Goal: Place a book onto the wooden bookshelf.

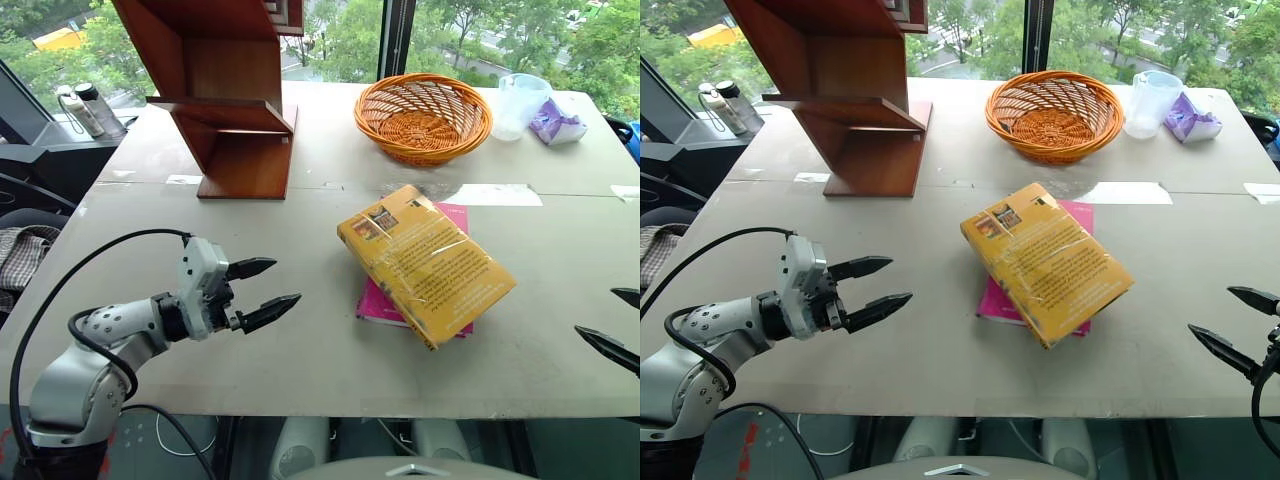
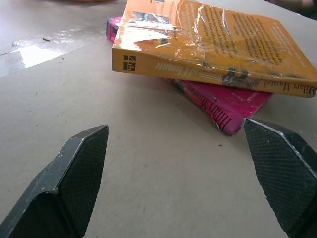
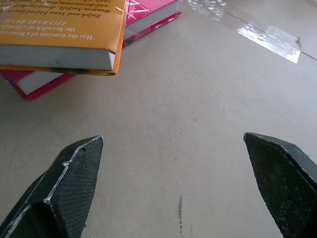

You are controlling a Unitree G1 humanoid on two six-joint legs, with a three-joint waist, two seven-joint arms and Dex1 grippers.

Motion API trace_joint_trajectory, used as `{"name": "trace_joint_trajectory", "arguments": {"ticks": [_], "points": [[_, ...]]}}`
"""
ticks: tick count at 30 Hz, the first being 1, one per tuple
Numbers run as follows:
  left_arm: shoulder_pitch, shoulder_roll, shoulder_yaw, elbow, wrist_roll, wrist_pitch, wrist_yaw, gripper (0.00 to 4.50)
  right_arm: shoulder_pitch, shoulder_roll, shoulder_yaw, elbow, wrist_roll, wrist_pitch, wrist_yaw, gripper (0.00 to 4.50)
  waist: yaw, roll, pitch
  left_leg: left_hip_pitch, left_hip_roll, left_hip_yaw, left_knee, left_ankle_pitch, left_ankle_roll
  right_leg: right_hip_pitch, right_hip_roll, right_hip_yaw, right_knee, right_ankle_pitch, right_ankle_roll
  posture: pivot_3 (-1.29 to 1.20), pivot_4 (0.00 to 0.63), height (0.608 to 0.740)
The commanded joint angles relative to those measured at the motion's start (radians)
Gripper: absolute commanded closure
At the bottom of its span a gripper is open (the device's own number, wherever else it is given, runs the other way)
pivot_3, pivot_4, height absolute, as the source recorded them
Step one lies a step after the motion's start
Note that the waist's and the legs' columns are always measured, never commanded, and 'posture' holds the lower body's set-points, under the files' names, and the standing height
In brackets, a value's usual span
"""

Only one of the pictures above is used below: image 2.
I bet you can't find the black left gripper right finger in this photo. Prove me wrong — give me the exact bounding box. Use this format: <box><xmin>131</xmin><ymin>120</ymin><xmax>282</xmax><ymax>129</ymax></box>
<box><xmin>243</xmin><ymin>118</ymin><xmax>317</xmax><ymax>238</ymax></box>

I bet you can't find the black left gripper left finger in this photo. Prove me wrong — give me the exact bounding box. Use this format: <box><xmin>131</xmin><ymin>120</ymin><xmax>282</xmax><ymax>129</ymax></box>
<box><xmin>0</xmin><ymin>124</ymin><xmax>110</xmax><ymax>238</ymax></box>

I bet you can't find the orange paperback book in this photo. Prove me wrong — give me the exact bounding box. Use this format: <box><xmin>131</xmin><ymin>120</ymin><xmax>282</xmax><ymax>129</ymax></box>
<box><xmin>112</xmin><ymin>0</ymin><xmax>317</xmax><ymax>98</ymax></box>

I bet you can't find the pink paperback book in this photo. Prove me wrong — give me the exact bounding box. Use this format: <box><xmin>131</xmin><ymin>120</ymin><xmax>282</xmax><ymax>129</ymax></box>
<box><xmin>106</xmin><ymin>16</ymin><xmax>274</xmax><ymax>136</ymax></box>

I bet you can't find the clear tape strip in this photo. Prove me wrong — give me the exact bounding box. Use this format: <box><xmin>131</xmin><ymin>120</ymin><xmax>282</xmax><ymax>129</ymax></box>
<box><xmin>0</xmin><ymin>27</ymin><xmax>105</xmax><ymax>79</ymax></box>

